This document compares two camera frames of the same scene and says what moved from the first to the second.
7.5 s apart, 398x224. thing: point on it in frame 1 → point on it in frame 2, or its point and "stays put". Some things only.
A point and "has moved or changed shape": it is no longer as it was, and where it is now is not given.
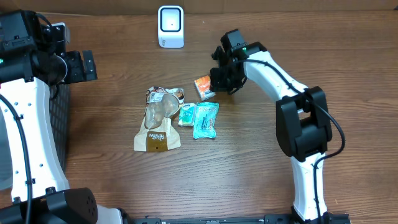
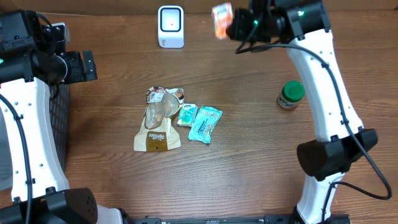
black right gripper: [220, 84] → [237, 33]
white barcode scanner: [170, 22] stays put
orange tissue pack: [203, 88] → [222, 15]
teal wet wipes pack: [204, 125] has moved or changed shape
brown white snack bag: [158, 132] stays put
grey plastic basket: [59, 104] stays put
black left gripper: [79, 73] stays put
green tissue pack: [186, 114] stays put
